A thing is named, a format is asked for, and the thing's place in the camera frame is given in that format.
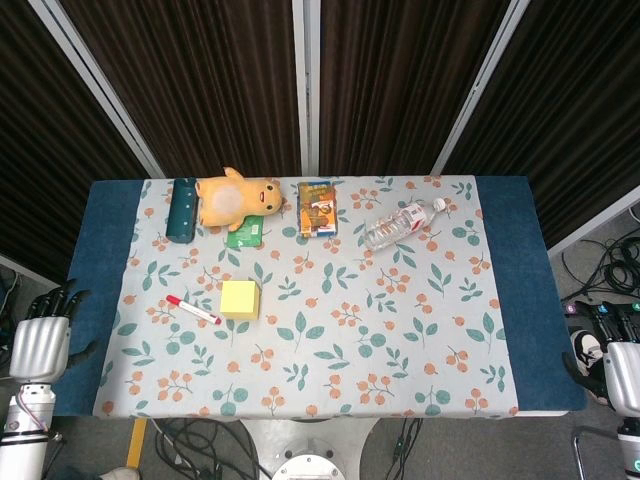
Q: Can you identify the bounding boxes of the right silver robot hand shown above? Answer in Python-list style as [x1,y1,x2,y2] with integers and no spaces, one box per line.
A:
[562,299,640,417]

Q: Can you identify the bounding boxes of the floral tablecloth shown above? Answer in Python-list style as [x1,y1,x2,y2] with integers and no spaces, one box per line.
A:
[92,174,520,419]

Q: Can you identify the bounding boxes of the yellow sticky note block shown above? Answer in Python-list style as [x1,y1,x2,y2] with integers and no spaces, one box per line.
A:
[219,279,263,321]

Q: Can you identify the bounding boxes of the black cable tangle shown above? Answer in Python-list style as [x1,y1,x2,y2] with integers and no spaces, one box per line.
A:
[149,417,271,480]

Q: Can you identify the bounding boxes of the yellow plush toy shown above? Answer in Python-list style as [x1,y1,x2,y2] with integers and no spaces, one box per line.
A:
[193,166,287,233]

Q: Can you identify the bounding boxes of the red and white marker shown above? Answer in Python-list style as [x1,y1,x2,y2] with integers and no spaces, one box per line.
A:
[165,294,223,326]

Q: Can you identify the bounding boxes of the light shoe tip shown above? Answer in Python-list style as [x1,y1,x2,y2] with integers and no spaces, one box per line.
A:
[97,466,141,480]

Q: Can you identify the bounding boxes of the blue table cloth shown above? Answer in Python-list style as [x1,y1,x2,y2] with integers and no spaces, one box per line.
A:
[52,175,589,417]

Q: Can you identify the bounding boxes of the dark cables beside partition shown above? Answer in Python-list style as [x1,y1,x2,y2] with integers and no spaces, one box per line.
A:
[0,269,21,326]

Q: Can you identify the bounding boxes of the black cable bundle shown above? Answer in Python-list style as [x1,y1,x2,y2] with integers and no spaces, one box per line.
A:
[562,234,640,301]

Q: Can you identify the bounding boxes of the white and black sneaker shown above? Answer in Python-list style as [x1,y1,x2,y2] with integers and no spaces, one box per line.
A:
[569,329,609,406]

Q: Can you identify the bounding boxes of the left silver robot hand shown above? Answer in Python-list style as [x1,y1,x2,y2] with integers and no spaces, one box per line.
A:
[8,278,100,386]

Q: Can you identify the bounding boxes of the yellow strip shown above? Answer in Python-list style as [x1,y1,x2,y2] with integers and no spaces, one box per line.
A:
[125,418,149,470]

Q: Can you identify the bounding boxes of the dark teal box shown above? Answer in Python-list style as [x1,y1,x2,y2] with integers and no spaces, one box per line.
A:
[165,176,199,245]

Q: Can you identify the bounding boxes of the black cable with plug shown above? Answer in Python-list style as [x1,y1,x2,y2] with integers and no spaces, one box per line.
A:
[383,417,425,480]

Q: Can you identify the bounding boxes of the orange snack box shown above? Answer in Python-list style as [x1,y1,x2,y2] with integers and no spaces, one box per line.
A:
[297,180,339,239]

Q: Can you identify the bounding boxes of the green packet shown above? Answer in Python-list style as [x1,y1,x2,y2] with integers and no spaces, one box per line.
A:
[226,214,265,250]

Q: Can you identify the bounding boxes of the white partition frame bar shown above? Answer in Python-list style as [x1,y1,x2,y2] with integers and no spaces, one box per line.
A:
[547,184,640,259]
[0,252,64,291]
[27,0,166,179]
[292,0,321,177]
[430,0,531,176]

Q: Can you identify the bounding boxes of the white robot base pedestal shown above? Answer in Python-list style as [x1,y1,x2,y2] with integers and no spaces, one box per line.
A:
[239,417,381,480]

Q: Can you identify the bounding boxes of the metal chair frame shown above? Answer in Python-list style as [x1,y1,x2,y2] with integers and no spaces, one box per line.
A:
[572,425,621,480]

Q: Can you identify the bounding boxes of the clear plastic water bottle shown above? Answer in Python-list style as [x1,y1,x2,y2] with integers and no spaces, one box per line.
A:
[363,197,448,251]

